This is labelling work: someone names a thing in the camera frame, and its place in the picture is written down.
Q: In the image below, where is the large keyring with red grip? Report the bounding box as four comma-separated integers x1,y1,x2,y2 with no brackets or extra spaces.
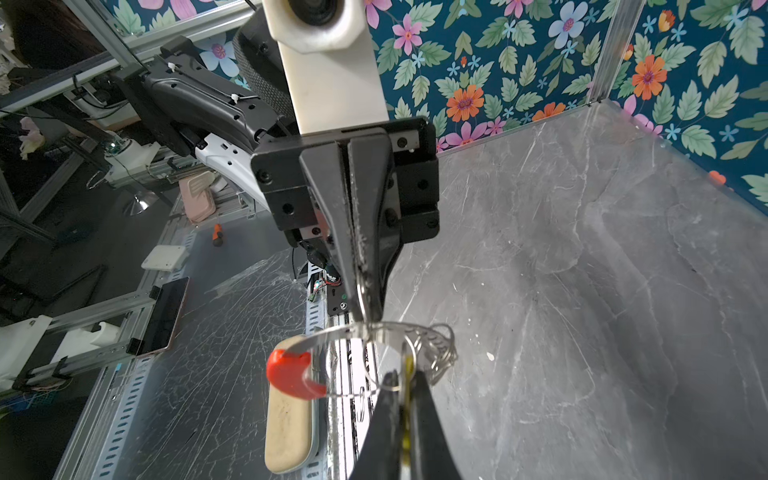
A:
266,322,401,400

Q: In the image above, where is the smartphone on bench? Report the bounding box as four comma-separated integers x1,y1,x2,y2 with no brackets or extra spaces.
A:
127,277,189,357

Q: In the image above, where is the aluminium frame corner post left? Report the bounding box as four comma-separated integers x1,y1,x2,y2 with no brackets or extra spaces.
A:
589,0,646,103

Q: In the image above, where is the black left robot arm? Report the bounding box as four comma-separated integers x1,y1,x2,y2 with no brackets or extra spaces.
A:
116,1,440,322

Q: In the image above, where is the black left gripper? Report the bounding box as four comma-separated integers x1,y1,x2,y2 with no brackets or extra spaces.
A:
251,117,440,323

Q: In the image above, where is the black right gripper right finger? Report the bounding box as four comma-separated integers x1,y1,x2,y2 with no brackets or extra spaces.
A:
410,371,462,480

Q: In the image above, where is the beige pad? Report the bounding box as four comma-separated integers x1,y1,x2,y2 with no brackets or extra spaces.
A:
264,334,319,475

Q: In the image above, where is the bunch of keys yellow tag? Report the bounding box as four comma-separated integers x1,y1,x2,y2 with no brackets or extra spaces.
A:
369,322,457,479

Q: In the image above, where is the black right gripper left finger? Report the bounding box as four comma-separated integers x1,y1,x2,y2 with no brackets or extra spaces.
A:
349,371,401,480

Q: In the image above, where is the orange handled tool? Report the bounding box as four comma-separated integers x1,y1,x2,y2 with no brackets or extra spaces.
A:
212,224,224,247

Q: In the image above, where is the aluminium frame front post left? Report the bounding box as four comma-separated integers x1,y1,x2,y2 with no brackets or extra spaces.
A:
64,0,142,68

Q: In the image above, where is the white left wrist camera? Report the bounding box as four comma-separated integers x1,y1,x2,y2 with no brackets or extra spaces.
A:
262,0,388,135

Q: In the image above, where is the white box on bench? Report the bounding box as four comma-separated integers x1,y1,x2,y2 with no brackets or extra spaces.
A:
141,245,189,272

